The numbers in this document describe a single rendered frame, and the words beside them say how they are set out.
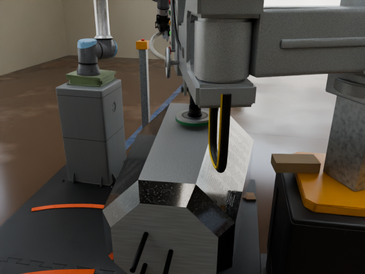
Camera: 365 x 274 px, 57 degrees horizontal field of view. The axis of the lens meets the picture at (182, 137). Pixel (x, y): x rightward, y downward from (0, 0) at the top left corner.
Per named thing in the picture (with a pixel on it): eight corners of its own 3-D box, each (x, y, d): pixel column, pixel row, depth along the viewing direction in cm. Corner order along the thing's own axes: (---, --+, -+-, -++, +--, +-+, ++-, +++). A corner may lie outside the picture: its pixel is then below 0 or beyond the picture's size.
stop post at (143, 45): (157, 133, 405) (154, 39, 363) (152, 139, 387) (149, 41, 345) (140, 132, 408) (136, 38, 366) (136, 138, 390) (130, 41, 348)
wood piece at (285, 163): (312, 163, 163) (314, 153, 161) (319, 173, 154) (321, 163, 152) (270, 162, 164) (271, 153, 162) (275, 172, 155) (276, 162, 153)
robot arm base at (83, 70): (71, 74, 271) (71, 62, 268) (83, 70, 289) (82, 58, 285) (94, 77, 268) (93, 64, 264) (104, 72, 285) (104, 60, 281)
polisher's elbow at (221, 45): (236, 70, 128) (239, 15, 121) (258, 81, 111) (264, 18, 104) (187, 72, 124) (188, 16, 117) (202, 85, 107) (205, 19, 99)
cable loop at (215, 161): (227, 181, 121) (232, 95, 108) (217, 182, 120) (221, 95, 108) (215, 154, 142) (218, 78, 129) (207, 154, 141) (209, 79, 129)
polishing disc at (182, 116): (171, 122, 185) (171, 119, 185) (180, 110, 204) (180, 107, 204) (211, 124, 181) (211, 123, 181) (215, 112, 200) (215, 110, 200)
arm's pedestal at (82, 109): (60, 183, 297) (45, 88, 264) (87, 159, 342) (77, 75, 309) (112, 191, 286) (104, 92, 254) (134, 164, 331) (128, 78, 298)
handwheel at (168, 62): (186, 81, 164) (186, 49, 159) (165, 81, 163) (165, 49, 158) (183, 74, 178) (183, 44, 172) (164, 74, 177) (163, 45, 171)
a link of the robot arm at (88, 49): (74, 61, 273) (72, 38, 266) (90, 58, 286) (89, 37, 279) (86, 64, 265) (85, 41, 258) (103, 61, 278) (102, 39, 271)
